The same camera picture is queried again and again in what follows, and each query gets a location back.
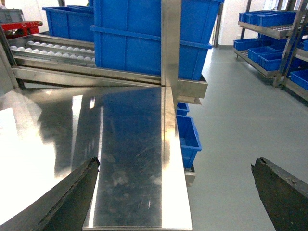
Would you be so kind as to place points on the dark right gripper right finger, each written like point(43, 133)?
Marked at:
point(284, 196)

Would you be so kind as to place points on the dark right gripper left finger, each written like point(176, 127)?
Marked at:
point(64, 207)

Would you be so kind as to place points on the blue bin under table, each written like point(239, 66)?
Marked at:
point(189, 139)

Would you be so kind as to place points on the stainless steel roller rack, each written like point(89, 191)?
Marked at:
point(57, 72)

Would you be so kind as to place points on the steel shelf with blue bins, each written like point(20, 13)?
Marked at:
point(280, 52)

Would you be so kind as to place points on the large blue plastic crate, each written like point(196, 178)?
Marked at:
point(127, 35)

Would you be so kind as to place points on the rear blue plastic crate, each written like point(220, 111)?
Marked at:
point(71, 22)

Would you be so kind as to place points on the red metal frame table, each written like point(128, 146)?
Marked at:
point(20, 29)

